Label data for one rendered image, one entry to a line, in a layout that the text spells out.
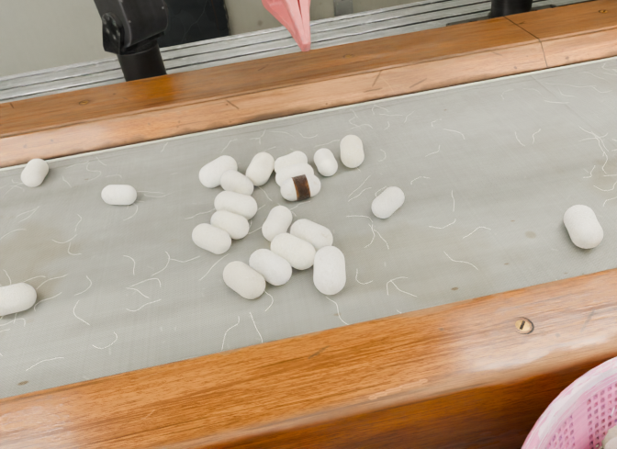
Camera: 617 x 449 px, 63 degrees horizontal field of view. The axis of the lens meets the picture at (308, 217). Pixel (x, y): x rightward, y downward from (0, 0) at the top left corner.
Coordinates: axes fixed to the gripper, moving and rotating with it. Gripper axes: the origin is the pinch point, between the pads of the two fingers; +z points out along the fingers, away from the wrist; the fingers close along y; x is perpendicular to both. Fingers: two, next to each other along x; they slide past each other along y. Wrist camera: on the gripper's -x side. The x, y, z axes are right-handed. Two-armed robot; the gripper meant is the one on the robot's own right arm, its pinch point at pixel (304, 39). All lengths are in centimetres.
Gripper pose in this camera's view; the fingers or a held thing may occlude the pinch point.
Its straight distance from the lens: 45.8
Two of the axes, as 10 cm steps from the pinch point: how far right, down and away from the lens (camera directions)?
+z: 2.5, 9.5, -1.8
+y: 9.7, -2.3, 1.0
